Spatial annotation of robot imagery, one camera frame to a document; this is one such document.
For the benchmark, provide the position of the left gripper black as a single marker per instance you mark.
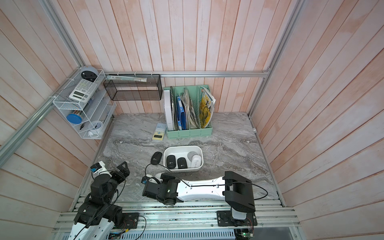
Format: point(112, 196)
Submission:
point(126, 172)

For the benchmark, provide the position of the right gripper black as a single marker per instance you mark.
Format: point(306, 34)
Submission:
point(166, 177)

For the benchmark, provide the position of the black mouse with logo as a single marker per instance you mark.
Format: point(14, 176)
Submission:
point(171, 162)

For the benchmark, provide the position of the black mouse wide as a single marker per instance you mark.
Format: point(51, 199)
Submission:
point(182, 163)

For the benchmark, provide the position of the black mouse plain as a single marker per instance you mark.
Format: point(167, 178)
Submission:
point(156, 158)

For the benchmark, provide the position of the white storage box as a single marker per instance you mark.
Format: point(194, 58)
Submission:
point(186, 152)

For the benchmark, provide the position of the white mouse slim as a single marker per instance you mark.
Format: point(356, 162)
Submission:
point(196, 161)

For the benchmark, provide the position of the white mouse wide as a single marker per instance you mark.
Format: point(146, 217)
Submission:
point(159, 177)

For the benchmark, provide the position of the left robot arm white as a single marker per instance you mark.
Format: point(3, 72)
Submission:
point(99, 214)

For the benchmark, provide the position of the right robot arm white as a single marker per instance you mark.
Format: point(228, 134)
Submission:
point(237, 191)

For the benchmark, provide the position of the white ceramic cup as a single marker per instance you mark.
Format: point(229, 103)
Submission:
point(95, 129)

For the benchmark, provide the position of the yellow blue calculator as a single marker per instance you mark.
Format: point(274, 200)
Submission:
point(159, 132)

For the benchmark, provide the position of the blue lid jar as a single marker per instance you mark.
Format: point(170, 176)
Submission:
point(75, 117)

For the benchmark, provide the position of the blue folder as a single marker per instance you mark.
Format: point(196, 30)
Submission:
point(181, 115)

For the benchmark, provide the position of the newspapers in organizer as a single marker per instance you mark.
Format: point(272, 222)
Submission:
point(192, 122)

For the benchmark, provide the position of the white binder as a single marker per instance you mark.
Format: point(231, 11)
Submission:
point(168, 110)

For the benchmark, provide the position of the green file organizer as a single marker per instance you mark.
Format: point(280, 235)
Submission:
point(195, 94)

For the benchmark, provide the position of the white calculator on shelf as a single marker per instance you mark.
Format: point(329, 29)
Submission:
point(83, 91)

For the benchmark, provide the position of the paper pack on basket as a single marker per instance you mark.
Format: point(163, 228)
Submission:
point(126, 78)

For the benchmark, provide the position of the yellow magazine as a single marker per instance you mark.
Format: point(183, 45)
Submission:
point(206, 107)

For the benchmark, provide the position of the round white black clock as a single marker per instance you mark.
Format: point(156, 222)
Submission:
point(89, 73)

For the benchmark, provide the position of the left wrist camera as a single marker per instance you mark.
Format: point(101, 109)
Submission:
point(98, 168)

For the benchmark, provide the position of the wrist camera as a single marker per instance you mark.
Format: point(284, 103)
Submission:
point(98, 168)
point(145, 179)

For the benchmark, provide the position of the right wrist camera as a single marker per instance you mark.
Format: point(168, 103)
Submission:
point(145, 179)

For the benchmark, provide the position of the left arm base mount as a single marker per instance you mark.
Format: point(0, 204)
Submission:
point(127, 221)

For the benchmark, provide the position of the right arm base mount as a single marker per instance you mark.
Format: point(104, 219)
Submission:
point(225, 219)

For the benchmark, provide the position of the white wire wall shelf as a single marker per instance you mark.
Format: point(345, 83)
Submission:
point(98, 108)

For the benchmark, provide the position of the black mesh wall basket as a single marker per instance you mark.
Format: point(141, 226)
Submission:
point(152, 90)

